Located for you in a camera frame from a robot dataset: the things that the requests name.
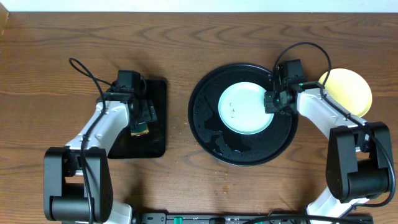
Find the yellow green sponge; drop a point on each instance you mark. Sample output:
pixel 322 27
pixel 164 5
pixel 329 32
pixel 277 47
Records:
pixel 139 129

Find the black round tray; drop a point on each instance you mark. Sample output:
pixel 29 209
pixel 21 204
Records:
pixel 213 134

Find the black rectangular tray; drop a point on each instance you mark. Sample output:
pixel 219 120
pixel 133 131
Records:
pixel 152 144

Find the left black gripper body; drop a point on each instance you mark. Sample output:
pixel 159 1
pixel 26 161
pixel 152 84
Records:
pixel 145 113

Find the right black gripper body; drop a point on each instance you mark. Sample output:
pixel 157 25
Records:
pixel 275 102

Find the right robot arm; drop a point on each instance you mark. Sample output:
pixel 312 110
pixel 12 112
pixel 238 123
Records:
pixel 359 165

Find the yellow plate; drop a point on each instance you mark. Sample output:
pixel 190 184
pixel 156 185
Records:
pixel 350 90

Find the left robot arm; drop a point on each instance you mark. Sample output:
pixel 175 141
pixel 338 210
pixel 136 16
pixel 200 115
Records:
pixel 77 182

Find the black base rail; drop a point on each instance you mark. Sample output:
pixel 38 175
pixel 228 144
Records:
pixel 271 218

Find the light blue plate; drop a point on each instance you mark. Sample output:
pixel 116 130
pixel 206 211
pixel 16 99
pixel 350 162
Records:
pixel 241 108

